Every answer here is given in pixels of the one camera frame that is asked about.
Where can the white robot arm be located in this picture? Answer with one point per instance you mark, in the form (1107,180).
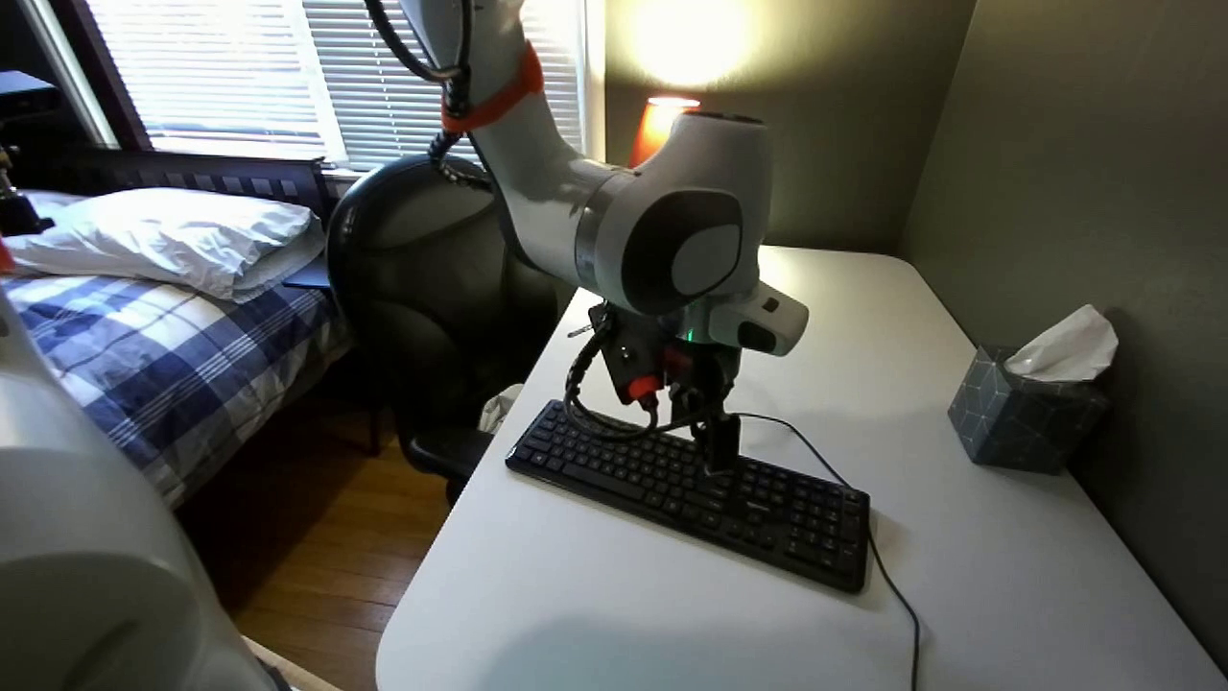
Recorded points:
(96,580)

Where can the black office chair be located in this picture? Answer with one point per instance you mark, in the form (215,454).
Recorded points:
(440,300)

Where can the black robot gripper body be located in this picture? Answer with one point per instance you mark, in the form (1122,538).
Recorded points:
(645,360)

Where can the white window blinds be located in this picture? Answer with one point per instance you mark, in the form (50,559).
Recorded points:
(268,79)

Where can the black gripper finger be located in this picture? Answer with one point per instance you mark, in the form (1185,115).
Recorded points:
(687,410)
(722,442)

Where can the blue plaid bed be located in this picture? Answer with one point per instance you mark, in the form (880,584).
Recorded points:
(170,378)

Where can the grey tissue box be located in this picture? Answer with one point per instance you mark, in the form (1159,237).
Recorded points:
(1043,402)

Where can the black computer keyboard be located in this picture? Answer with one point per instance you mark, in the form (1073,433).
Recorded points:
(752,510)

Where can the white pillow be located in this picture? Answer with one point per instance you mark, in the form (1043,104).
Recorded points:
(224,249)

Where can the orange shade table lamp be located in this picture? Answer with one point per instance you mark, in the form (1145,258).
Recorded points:
(658,122)

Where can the dark wooden headboard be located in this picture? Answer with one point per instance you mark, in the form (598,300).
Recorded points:
(109,170)

